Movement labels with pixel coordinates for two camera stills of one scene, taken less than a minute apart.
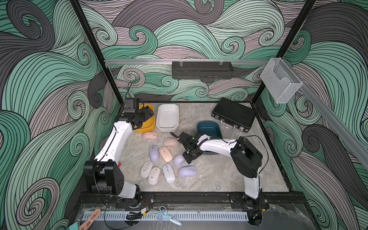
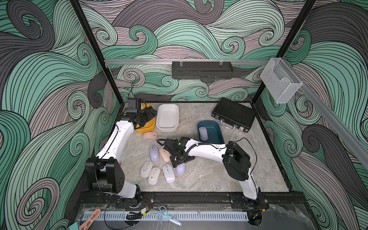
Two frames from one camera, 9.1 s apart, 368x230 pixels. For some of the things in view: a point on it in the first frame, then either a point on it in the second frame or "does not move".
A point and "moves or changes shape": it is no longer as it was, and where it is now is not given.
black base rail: x=190 y=200 does not move
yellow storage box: x=148 y=124 does not move
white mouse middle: x=154 y=175 does not move
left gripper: x=147 y=112 does not move
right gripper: x=189 y=159 -> x=174 y=162
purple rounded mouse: x=178 y=159 moves or changes shape
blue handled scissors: x=164 y=214 does not move
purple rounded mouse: x=187 y=171 moves or changes shape
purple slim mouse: x=154 y=153 does not move
